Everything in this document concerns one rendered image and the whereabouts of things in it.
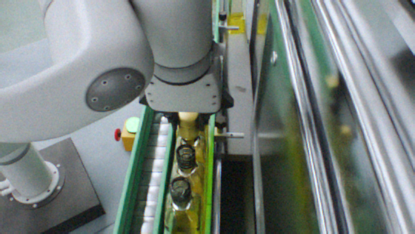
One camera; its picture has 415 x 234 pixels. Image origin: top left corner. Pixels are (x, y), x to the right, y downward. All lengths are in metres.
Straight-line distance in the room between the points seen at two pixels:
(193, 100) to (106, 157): 0.62
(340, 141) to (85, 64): 0.18
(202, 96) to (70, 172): 0.59
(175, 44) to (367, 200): 0.21
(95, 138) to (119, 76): 0.83
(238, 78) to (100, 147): 0.47
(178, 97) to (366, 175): 0.27
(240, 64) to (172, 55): 0.74
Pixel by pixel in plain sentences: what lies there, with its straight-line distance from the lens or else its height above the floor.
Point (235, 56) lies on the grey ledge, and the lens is 1.08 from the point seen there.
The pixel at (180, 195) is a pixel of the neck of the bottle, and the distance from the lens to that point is 0.44.
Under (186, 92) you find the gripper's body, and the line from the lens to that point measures 0.39.
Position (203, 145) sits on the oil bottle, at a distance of 0.55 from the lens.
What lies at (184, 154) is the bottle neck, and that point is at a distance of 0.50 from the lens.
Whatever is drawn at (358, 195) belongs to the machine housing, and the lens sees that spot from 0.20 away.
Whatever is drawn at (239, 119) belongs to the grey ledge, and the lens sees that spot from 0.87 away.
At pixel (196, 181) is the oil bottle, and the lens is 0.51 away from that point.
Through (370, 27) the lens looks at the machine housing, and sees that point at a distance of 0.25.
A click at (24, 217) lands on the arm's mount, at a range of 0.90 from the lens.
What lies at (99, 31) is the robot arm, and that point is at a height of 1.41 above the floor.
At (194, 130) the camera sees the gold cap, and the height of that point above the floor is 1.14.
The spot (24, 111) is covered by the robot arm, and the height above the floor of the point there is 1.38.
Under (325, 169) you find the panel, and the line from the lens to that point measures 0.26.
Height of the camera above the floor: 1.53
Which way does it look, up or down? 48 degrees down
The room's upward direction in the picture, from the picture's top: straight up
